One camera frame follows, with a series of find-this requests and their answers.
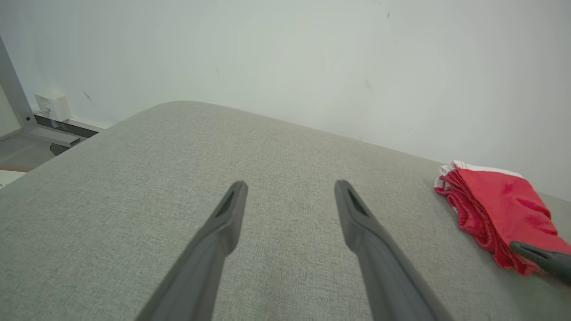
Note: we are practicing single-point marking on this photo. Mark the black skirting board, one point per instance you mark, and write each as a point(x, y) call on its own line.
point(80, 129)

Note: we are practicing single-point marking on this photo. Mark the white wall socket box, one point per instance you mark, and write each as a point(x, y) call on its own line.
point(54, 106)

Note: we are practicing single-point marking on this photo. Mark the white object with brown rim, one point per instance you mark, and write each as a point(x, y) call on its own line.
point(9, 176)

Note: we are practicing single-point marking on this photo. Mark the grey metal frame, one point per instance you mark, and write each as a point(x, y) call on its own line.
point(15, 89)

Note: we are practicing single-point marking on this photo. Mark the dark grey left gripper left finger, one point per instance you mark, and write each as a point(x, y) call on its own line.
point(196, 281)

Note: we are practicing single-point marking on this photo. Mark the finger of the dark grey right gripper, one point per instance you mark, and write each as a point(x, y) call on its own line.
point(553, 263)

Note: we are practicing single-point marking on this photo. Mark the red garment with wide white stripe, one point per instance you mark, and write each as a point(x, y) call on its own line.
point(504, 209)

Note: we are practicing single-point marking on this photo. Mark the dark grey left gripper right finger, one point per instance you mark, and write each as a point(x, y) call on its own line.
point(392, 285)

